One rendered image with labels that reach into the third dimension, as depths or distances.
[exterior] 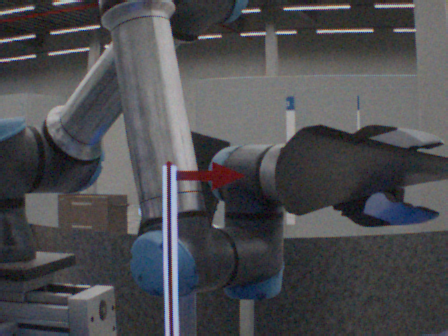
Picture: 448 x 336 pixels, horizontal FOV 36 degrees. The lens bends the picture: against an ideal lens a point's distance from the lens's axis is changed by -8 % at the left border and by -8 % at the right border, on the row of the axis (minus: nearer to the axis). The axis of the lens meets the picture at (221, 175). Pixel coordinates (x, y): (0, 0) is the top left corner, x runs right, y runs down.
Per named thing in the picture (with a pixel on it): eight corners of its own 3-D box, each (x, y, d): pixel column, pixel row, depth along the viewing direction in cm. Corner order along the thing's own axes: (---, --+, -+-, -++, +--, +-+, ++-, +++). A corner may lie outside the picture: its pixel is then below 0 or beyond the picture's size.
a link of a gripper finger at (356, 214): (408, 196, 73) (354, 171, 80) (398, 194, 72) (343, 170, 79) (395, 239, 74) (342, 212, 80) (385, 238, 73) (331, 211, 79)
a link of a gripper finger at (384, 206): (462, 214, 72) (402, 188, 79) (431, 211, 68) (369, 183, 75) (453, 242, 72) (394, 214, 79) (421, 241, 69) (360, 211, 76)
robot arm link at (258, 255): (191, 299, 92) (191, 212, 92) (249, 289, 100) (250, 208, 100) (239, 307, 87) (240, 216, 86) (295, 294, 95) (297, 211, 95)
